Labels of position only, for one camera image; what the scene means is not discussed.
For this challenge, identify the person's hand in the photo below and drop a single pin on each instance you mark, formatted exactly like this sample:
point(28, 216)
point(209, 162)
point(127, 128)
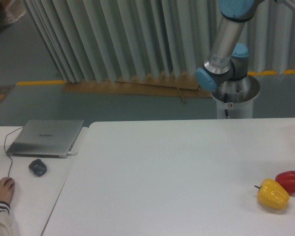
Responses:
point(4, 195)

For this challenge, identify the beige striped sleeve forearm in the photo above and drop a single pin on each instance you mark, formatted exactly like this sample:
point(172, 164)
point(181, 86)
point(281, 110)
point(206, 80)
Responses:
point(5, 220)

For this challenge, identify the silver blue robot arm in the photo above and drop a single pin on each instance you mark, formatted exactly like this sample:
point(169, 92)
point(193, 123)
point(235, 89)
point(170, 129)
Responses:
point(228, 41)

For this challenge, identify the black round gadget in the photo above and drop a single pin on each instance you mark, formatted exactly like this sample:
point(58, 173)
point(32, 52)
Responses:
point(38, 167)

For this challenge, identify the silver closed laptop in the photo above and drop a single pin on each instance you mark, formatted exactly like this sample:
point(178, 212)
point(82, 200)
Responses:
point(46, 138)

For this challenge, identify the white usb plug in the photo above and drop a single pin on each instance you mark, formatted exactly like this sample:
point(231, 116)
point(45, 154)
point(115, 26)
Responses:
point(72, 153)

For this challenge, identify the pale green curtain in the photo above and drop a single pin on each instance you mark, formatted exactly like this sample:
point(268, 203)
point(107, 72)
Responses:
point(112, 39)

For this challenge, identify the plastic wrapped cardboard box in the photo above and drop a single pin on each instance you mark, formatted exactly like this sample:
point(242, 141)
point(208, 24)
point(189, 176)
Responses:
point(11, 11)

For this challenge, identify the brown cardboard sheet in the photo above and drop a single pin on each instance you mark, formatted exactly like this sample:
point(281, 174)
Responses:
point(184, 86)

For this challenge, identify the yellow bell pepper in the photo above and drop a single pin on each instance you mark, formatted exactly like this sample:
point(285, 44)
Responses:
point(272, 194)

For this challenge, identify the red bell pepper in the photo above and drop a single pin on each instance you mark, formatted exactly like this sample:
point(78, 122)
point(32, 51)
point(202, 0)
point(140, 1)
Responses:
point(287, 181)

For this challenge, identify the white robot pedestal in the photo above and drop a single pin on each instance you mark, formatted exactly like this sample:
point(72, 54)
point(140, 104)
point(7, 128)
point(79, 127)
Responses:
point(235, 99)

